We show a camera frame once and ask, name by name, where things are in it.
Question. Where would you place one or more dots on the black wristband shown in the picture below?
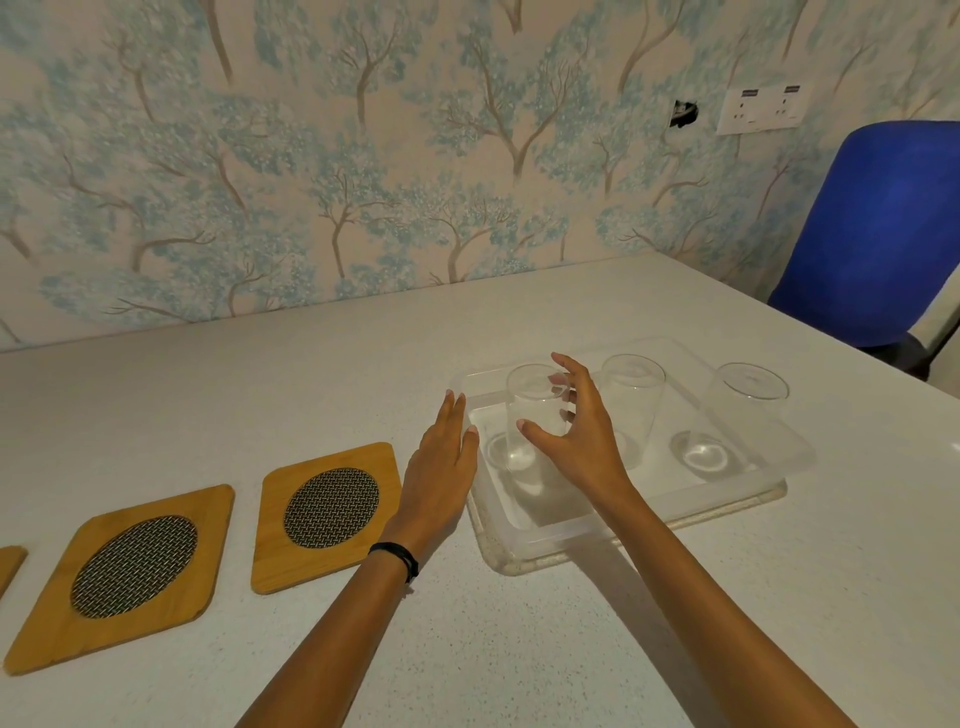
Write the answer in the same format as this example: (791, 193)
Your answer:
(397, 555)

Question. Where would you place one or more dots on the person's left forearm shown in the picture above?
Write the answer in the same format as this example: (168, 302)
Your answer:
(330, 645)

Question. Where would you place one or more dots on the person's left hand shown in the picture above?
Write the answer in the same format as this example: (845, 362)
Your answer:
(435, 487)

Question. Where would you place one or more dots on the blue office chair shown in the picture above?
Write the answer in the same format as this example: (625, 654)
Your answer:
(870, 240)

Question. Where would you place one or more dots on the person's left thumb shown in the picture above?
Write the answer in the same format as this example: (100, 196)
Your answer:
(470, 454)

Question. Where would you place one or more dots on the person's right thumb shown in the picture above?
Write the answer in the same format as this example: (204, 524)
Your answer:
(536, 436)

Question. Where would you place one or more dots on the white wall socket plate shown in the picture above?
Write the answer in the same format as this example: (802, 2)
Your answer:
(765, 109)

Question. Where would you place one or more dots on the person's right hand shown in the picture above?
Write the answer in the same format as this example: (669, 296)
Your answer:
(589, 450)

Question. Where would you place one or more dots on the person's right forearm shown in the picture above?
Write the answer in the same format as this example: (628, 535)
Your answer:
(712, 622)

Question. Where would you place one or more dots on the clear plastic tray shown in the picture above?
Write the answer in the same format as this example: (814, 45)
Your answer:
(675, 499)

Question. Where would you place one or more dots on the wooden trivet with metal mesh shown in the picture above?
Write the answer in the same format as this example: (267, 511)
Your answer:
(127, 577)
(330, 510)
(9, 566)

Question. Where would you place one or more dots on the clear drinking glass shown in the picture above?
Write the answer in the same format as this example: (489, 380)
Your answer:
(731, 427)
(636, 409)
(529, 401)

